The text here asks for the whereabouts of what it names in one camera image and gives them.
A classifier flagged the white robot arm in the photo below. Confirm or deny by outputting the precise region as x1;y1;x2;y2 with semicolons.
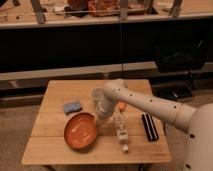
96;79;213;171

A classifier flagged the orange carrot toy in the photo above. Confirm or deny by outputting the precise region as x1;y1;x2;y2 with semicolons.
117;102;127;112

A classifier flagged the orange ceramic bowl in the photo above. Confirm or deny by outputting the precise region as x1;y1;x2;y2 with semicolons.
64;113;97;150

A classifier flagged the wooden table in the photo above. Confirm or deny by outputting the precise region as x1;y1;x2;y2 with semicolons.
22;80;171;169

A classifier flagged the blue sponge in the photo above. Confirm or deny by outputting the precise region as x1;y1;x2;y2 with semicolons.
63;101;82;114

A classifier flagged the orange cloth on shelf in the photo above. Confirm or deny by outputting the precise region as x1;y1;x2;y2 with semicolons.
88;0;119;17

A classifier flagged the black bag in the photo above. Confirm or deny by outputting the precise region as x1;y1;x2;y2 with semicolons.
153;40;207;73

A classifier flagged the clear plastic bottle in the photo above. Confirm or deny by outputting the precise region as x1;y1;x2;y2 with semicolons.
113;111;129;153

